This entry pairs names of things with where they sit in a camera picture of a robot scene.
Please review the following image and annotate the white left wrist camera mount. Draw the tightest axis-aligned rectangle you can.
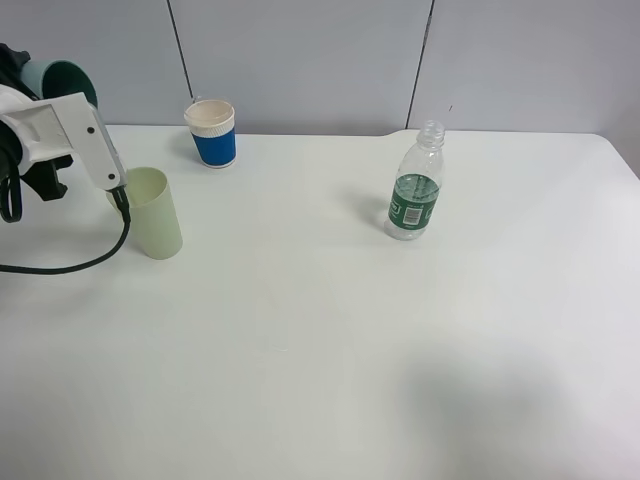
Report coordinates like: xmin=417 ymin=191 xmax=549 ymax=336
xmin=1 ymin=86 xmax=126 ymax=191

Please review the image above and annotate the clear water bottle green label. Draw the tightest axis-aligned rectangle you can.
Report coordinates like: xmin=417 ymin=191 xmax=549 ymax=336
xmin=385 ymin=120 xmax=446 ymax=241

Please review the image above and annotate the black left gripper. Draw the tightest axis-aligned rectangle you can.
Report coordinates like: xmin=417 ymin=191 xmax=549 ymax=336
xmin=0 ymin=43 xmax=73 ymax=202

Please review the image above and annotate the blue white paper cup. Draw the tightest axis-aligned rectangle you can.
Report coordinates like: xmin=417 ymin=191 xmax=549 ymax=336
xmin=184 ymin=100 xmax=236 ymax=168

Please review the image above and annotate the teal plastic cup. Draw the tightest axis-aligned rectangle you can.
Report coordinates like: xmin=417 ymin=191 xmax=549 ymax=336
xmin=20 ymin=60 xmax=98 ymax=107

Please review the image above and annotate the pale green plastic cup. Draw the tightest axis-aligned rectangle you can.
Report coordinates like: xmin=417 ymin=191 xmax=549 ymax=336
xmin=120 ymin=167 xmax=183 ymax=260

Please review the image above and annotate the black braided left camera cable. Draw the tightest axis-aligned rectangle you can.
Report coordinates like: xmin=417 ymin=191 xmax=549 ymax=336
xmin=0 ymin=154 xmax=132 ymax=275

